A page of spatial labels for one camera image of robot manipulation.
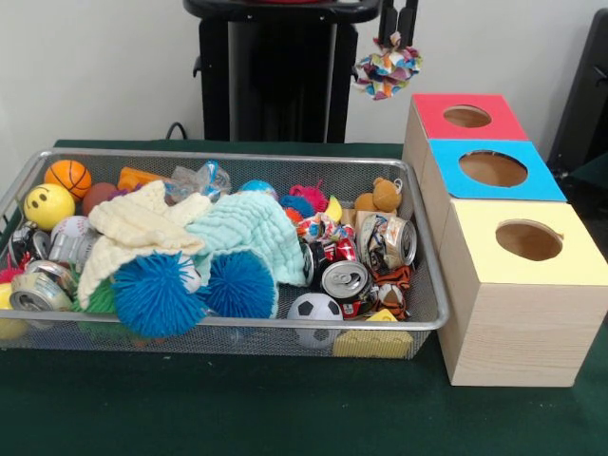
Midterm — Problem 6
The yellow smiley ball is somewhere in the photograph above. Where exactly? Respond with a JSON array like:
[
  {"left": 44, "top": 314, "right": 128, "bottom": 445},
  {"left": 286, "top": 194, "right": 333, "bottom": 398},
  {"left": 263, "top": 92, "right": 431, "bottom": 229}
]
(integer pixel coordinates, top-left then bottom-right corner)
[{"left": 23, "top": 183, "right": 76, "bottom": 232}]

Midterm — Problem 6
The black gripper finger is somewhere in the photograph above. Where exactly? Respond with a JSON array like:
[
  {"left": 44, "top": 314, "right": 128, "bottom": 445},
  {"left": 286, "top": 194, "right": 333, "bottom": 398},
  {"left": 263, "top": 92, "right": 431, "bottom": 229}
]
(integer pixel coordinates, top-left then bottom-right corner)
[
  {"left": 378, "top": 0, "right": 398, "bottom": 48},
  {"left": 397, "top": 0, "right": 419, "bottom": 48}
]

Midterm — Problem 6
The orange toy basketball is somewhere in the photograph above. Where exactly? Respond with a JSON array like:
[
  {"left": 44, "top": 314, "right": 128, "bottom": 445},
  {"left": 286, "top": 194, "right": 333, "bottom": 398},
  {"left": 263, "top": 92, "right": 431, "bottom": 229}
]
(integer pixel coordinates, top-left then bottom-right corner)
[{"left": 44, "top": 160, "right": 93, "bottom": 203}]

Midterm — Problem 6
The black cable loop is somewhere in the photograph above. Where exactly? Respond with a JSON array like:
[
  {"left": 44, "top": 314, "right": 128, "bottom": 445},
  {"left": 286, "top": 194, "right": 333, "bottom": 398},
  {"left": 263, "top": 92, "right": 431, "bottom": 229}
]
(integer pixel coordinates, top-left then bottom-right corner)
[{"left": 164, "top": 121, "right": 192, "bottom": 141}]

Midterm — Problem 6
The colourful patchwork cloth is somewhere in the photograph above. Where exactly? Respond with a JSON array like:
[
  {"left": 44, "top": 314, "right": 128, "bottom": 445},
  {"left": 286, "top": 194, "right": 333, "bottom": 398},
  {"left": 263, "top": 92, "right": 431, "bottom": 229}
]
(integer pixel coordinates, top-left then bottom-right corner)
[{"left": 354, "top": 31, "right": 423, "bottom": 101}]

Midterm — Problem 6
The crushed silver soda can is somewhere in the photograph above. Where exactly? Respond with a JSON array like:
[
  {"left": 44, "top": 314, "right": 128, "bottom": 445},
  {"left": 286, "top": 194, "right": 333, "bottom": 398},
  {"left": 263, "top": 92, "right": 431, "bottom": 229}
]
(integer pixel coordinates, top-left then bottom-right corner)
[{"left": 355, "top": 212, "right": 419, "bottom": 270}]

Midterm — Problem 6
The blue fuzzy ball with eye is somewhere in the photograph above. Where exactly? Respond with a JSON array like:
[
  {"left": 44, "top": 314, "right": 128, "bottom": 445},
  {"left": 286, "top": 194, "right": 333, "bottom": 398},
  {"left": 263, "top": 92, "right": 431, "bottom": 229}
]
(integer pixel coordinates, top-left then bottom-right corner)
[{"left": 111, "top": 251, "right": 211, "bottom": 339}]

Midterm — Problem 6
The black upright panel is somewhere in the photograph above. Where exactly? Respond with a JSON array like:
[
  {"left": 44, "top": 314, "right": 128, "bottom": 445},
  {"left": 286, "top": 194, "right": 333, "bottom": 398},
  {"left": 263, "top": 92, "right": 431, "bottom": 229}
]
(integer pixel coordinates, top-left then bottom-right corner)
[{"left": 545, "top": 8, "right": 608, "bottom": 167}]

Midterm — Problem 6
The cream knitted cloth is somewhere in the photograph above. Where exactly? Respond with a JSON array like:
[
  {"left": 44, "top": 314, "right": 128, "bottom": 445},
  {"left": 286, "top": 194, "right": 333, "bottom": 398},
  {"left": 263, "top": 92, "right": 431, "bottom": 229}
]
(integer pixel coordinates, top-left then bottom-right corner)
[{"left": 75, "top": 180, "right": 213, "bottom": 310}]

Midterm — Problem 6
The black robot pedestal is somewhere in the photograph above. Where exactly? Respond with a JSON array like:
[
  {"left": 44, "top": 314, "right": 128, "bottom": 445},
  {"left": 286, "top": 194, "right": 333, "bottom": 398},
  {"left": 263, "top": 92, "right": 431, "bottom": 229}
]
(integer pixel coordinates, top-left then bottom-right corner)
[{"left": 182, "top": 0, "right": 384, "bottom": 143}]

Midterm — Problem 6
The wooden box with three holes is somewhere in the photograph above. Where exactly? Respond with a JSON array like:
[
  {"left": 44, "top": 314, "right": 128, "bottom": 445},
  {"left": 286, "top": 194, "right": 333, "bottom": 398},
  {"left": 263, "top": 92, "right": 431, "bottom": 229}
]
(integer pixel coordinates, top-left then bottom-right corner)
[{"left": 402, "top": 92, "right": 608, "bottom": 389}]

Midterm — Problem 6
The mint knitted cloth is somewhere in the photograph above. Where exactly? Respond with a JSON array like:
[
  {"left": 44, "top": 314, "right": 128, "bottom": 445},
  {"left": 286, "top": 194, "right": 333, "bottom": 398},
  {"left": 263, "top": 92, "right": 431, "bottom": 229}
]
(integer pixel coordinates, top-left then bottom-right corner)
[{"left": 184, "top": 192, "right": 308, "bottom": 319}]

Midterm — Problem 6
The metal mesh bin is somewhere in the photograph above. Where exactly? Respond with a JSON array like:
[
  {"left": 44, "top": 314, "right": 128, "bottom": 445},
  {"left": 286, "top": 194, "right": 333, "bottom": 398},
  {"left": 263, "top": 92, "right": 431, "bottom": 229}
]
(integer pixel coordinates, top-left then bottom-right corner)
[{"left": 0, "top": 147, "right": 451, "bottom": 358}]

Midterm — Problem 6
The crushed red soda can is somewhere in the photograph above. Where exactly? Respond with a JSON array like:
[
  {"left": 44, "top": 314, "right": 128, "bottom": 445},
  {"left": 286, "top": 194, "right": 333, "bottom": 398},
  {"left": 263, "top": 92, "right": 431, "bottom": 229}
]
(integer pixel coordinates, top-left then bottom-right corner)
[{"left": 321, "top": 259, "right": 374, "bottom": 319}]

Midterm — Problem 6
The dark green table cloth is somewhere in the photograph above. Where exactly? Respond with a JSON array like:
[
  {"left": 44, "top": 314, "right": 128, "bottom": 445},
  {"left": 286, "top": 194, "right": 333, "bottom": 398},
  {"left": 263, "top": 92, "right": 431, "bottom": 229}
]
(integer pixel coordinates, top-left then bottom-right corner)
[
  {"left": 0, "top": 139, "right": 608, "bottom": 456},
  {"left": 553, "top": 154, "right": 608, "bottom": 229}
]

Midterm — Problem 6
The black and white soccer ball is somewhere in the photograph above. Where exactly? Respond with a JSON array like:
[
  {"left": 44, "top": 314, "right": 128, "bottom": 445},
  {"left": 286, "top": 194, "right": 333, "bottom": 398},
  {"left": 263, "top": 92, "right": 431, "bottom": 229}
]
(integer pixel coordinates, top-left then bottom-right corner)
[{"left": 287, "top": 293, "right": 344, "bottom": 322}]

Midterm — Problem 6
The blue spiky ball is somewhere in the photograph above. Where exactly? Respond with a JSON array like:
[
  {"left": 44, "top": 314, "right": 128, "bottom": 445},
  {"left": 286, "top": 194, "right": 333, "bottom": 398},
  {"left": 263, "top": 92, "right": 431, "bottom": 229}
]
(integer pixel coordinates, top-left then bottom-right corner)
[{"left": 203, "top": 251, "right": 276, "bottom": 320}]

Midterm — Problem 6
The brown teddy bear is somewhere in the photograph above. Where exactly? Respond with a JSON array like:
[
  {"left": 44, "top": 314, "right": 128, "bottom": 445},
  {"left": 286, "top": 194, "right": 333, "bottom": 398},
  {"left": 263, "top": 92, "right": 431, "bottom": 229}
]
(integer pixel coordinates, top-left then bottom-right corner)
[{"left": 353, "top": 177, "right": 404, "bottom": 215}]

